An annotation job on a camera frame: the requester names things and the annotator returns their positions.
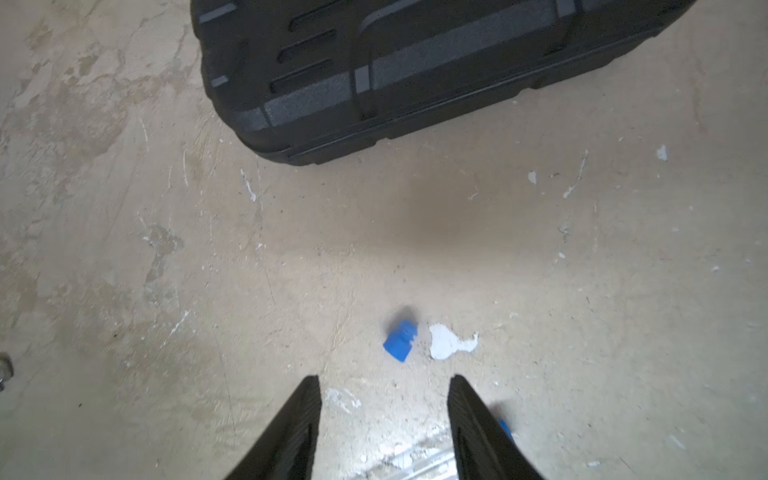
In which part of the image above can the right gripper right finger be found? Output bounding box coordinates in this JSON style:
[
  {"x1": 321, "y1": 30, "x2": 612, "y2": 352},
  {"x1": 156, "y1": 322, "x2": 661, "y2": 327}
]
[{"x1": 447, "y1": 375, "x2": 543, "y2": 480}]

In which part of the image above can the black plastic case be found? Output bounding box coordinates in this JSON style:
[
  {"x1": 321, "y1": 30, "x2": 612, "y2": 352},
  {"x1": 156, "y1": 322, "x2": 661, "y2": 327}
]
[{"x1": 190, "y1": 0, "x2": 690, "y2": 166}]

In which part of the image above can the clear test tube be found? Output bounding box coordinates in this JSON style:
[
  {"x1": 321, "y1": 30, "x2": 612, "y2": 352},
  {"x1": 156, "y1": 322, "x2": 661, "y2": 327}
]
[{"x1": 357, "y1": 448, "x2": 458, "y2": 480}]

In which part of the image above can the blue stopper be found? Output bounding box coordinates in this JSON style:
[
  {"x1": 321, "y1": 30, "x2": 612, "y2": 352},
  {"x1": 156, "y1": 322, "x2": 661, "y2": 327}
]
[
  {"x1": 499, "y1": 419, "x2": 514, "y2": 441},
  {"x1": 383, "y1": 320, "x2": 418, "y2": 363}
]

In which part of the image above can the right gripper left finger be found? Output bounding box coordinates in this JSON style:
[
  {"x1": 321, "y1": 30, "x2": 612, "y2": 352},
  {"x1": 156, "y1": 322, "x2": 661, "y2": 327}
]
[{"x1": 226, "y1": 375, "x2": 322, "y2": 480}]

